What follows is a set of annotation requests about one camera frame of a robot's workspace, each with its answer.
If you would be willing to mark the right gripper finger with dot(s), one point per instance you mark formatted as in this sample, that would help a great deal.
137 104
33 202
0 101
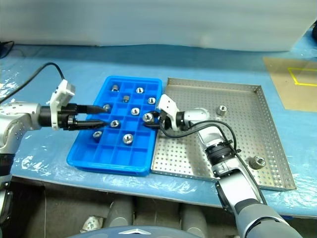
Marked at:
152 125
157 114

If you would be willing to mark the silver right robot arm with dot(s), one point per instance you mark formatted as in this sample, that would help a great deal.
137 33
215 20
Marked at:
247 198

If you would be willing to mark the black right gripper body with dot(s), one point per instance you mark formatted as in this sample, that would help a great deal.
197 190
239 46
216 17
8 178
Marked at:
165 122

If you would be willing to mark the blue compartment tray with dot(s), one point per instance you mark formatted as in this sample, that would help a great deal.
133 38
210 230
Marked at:
116 153

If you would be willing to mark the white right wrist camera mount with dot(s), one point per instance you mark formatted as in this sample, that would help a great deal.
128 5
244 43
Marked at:
168 104

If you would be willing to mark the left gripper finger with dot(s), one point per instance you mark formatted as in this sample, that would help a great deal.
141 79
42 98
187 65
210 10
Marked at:
91 109
91 124

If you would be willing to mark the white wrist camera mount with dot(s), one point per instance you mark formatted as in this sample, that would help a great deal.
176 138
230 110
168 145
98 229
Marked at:
168 104
60 95

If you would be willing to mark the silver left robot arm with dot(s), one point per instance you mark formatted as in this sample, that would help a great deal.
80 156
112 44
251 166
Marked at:
22 111

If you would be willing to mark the dark grey rounded shape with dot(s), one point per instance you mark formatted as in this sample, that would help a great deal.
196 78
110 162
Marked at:
193 218
121 215

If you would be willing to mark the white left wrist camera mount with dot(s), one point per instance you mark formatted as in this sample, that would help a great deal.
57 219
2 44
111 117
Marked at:
60 95

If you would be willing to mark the blue-grey rounded robot body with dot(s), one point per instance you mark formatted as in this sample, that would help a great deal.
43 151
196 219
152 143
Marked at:
153 233

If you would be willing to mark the brown board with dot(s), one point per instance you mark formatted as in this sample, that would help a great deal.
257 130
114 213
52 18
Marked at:
280 89

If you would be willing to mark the perforated metal tray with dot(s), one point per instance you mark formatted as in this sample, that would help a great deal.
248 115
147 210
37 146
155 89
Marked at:
247 99

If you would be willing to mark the white crumpled paper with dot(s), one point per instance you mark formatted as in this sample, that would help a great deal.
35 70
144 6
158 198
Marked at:
92 223

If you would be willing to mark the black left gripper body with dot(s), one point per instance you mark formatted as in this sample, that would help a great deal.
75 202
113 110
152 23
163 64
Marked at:
65 119

